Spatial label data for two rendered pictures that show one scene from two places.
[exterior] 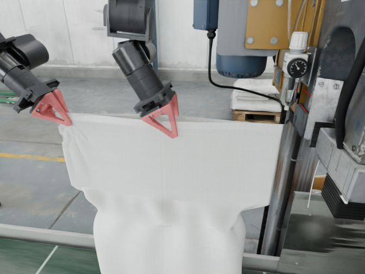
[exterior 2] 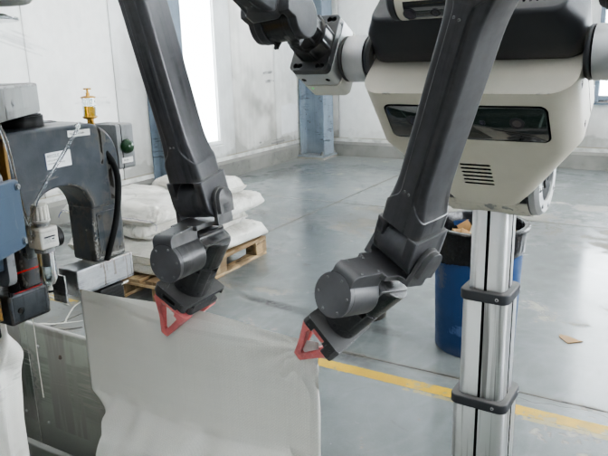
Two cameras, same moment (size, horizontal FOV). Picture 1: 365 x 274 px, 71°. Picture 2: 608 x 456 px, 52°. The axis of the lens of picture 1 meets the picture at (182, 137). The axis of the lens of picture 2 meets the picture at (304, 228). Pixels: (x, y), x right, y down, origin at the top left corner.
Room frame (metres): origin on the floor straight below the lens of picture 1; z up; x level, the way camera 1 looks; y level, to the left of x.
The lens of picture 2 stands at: (1.32, 0.59, 1.44)
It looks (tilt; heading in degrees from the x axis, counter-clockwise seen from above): 15 degrees down; 202
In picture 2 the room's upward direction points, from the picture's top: 2 degrees counter-clockwise
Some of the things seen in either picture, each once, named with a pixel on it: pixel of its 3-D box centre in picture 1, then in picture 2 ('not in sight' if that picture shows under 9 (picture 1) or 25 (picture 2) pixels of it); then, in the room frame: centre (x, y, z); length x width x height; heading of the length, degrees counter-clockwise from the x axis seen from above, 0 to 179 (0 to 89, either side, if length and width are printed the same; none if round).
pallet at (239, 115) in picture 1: (275, 109); not in sight; (3.43, -1.32, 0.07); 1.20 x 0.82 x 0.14; 82
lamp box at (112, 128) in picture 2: not in sight; (112, 145); (0.26, -0.26, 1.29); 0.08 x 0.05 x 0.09; 82
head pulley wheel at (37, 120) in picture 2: not in sight; (16, 121); (0.44, -0.33, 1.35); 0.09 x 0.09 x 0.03
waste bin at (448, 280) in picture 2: not in sight; (477, 284); (-1.79, 0.25, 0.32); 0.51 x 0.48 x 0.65; 172
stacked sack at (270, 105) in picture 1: (255, 103); not in sight; (3.28, -0.98, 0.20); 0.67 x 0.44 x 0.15; 82
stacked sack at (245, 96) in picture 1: (251, 90); not in sight; (3.49, -0.97, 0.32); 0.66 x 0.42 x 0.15; 166
